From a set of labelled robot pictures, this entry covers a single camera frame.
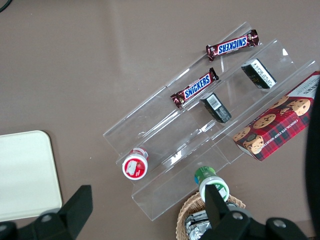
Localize cream plastic tray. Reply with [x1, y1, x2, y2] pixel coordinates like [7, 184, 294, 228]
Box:
[0, 129, 63, 223]

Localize red tartan cookie box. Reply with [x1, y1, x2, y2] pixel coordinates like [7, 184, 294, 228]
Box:
[232, 70, 320, 162]

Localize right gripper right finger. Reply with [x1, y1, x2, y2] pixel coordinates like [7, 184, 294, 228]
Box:
[204, 184, 254, 240]

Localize red strawberry yogurt cup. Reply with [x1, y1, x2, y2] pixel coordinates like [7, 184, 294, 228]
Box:
[121, 146, 150, 181]

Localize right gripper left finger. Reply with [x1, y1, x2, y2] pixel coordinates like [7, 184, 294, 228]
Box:
[32, 184, 94, 240]

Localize oval wicker basket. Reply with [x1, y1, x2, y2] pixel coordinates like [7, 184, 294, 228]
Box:
[176, 191, 247, 240]

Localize small black box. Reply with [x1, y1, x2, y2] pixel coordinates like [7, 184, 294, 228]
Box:
[199, 92, 233, 124]
[240, 58, 278, 90]

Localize black table edge cable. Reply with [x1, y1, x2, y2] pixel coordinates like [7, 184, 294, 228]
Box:
[0, 0, 13, 13]

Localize Snickers chocolate bar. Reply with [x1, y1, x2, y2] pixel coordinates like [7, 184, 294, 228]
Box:
[170, 67, 220, 110]
[205, 29, 260, 62]

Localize silver foil packet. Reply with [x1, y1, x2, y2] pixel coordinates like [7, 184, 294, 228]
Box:
[184, 202, 242, 240]

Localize clear acrylic stepped shelf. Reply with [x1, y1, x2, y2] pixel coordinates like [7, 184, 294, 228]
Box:
[102, 21, 320, 222]

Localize green yogurt cup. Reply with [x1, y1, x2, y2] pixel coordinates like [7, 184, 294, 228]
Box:
[194, 165, 231, 204]

